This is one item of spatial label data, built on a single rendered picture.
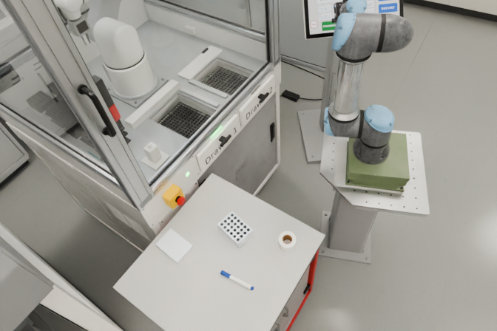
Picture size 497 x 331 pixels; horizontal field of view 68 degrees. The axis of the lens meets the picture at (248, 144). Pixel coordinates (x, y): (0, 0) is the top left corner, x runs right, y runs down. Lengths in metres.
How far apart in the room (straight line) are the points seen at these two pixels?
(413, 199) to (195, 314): 0.98
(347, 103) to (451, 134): 1.76
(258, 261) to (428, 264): 1.24
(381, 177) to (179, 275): 0.90
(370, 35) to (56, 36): 0.85
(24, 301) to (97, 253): 1.69
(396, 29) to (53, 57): 0.93
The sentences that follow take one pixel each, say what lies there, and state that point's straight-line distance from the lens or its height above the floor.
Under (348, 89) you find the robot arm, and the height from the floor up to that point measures 1.24.
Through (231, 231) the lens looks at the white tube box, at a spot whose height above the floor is 0.80.
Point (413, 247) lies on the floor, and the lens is 2.46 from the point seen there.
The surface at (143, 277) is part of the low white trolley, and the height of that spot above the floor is 0.76.
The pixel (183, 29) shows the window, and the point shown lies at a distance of 1.28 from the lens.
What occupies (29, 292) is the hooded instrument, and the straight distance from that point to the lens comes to 0.91.
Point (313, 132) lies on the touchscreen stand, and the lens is 2.79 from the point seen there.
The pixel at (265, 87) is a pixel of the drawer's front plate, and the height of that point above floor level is 0.91.
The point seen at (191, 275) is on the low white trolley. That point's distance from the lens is 1.50.
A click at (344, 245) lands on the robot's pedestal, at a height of 0.09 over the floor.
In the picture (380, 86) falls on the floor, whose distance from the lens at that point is 3.28.
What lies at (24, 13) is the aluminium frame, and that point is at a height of 1.76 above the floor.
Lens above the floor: 2.14
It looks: 51 degrees down
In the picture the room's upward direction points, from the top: 7 degrees counter-clockwise
